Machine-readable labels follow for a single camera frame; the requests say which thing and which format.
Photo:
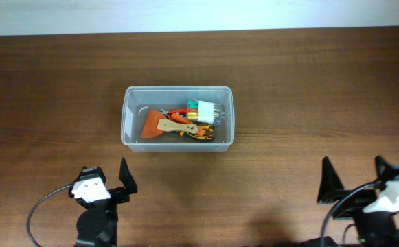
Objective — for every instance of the orange scraper wooden handle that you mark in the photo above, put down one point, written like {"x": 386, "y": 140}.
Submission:
{"x": 156, "y": 124}

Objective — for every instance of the yellow black long-nose pliers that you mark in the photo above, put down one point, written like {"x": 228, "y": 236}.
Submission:
{"x": 208, "y": 137}

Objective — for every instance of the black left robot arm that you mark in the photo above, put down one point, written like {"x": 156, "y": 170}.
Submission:
{"x": 97, "y": 226}

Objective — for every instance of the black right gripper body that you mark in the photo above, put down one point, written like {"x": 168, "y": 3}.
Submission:
{"x": 354, "y": 205}

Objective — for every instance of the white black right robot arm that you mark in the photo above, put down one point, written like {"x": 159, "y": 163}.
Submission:
{"x": 373, "y": 229}

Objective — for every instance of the orange perforated bar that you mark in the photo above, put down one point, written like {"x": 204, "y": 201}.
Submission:
{"x": 182, "y": 120}

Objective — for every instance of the clear plastic container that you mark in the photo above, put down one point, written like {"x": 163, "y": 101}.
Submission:
{"x": 139, "y": 100}

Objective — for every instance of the red handled cutting pliers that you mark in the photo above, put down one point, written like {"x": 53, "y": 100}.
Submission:
{"x": 168, "y": 113}

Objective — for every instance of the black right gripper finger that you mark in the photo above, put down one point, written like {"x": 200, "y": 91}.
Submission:
{"x": 383, "y": 168}
{"x": 331, "y": 188}

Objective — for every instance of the coloured screwdriver set box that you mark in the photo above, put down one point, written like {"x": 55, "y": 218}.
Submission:
{"x": 205, "y": 112}

